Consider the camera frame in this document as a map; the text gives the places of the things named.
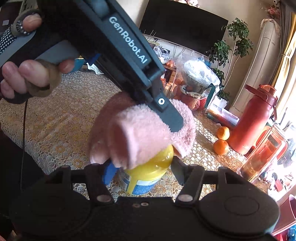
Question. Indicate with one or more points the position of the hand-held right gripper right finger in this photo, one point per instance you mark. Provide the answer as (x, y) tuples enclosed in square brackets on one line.
[(178, 171)]

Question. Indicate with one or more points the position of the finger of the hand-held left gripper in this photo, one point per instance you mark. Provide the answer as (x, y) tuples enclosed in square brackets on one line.
[(170, 115)]

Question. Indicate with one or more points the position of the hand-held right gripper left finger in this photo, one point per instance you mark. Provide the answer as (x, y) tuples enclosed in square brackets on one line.
[(108, 173)]

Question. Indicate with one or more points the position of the yellow cap bottle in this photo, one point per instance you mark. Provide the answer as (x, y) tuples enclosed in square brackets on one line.
[(150, 171)]

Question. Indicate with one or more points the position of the pink fluffy towel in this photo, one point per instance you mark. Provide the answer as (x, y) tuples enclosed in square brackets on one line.
[(143, 132)]

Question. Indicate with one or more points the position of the person's left hand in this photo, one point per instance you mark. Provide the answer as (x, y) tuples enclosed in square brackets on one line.
[(30, 74)]

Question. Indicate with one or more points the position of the white cloth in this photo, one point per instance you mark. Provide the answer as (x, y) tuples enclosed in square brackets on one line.
[(94, 68)]

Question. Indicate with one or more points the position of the steel pot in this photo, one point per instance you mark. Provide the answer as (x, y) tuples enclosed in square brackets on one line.
[(196, 80)]

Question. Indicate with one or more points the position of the orange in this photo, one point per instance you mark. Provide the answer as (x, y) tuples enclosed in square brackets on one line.
[(220, 147), (223, 133)]

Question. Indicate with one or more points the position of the clear knotted plastic bag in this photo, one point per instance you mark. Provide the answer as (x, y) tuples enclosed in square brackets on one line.
[(161, 54)]

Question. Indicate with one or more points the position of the black television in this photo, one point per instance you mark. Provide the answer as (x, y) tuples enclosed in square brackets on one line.
[(182, 25)]

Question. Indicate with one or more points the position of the red water bottle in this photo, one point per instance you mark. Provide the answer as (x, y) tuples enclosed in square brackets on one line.
[(252, 125)]

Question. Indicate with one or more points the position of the glass tea tumbler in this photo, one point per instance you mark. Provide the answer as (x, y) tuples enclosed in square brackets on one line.
[(261, 155)]

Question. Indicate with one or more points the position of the potted green tree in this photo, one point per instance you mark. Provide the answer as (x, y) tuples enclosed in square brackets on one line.
[(231, 46)]

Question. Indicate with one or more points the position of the white standing air conditioner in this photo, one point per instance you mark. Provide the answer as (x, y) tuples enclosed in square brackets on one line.
[(259, 69)]

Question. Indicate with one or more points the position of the dark pink bin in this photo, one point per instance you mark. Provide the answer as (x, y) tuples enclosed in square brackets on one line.
[(286, 215)]

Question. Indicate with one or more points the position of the yellow curtain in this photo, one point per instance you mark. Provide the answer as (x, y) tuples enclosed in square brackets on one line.
[(286, 46)]

